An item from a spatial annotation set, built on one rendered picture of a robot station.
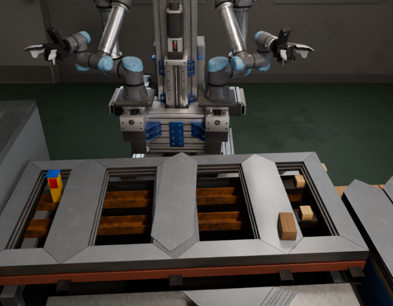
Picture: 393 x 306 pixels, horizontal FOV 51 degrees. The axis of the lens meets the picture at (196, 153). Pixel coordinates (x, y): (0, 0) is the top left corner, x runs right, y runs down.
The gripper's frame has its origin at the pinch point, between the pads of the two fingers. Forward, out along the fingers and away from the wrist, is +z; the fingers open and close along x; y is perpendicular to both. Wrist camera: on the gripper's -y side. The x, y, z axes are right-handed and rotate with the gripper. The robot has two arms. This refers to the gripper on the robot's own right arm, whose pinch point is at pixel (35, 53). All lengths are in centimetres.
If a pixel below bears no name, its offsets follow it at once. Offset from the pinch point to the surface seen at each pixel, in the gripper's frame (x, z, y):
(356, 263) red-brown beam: -162, -3, 45
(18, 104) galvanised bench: 34, -15, 46
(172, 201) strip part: -80, 3, 49
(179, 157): -64, -31, 51
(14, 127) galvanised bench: 14.9, 6.3, 43.1
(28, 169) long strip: 0, 14, 60
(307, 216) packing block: -137, -22, 48
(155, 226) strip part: -81, 21, 48
